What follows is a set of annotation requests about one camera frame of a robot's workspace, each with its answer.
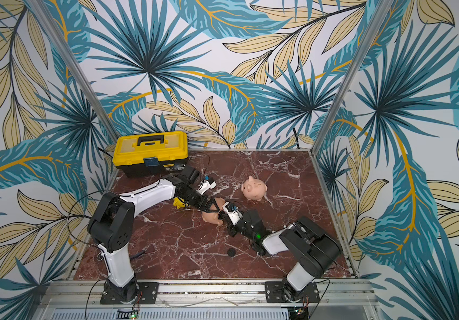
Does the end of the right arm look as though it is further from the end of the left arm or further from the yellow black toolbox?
the yellow black toolbox

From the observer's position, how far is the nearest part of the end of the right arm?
69 centimetres

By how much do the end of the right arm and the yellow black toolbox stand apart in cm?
43

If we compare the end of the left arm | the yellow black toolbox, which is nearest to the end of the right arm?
the end of the left arm

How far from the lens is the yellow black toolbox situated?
0.97 metres
